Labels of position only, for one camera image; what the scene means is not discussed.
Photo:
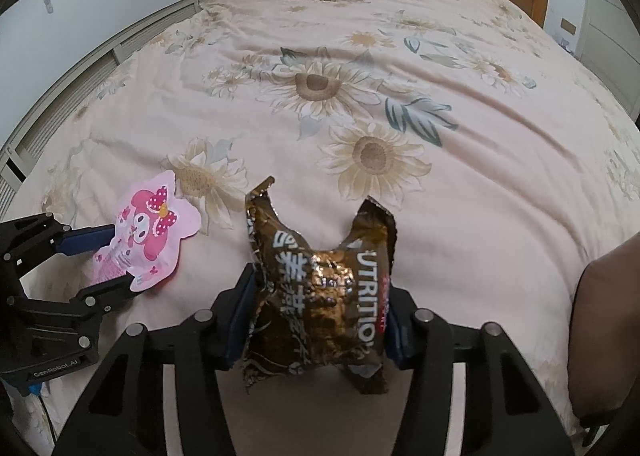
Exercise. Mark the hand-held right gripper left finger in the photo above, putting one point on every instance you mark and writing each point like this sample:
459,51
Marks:
240,321

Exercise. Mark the white louvered panel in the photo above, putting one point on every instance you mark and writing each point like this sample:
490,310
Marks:
75,80

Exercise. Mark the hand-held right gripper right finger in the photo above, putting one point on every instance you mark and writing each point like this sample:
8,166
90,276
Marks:
396,341

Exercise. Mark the pink cartoon snack packet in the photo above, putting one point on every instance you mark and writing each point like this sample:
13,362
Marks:
150,231

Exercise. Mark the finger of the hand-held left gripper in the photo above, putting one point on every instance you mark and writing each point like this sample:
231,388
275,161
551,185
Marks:
85,240
107,296

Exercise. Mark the white wardrobe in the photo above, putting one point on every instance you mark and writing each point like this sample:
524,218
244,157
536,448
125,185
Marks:
615,35

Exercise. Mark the small bedside items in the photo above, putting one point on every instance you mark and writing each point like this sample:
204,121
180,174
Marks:
566,45

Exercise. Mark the floral beige blanket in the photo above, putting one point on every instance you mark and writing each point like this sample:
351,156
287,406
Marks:
450,160

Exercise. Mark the brown foil snack packet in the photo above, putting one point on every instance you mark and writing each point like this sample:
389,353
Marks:
320,296

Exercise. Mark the wall switch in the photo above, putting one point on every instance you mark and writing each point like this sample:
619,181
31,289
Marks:
567,25

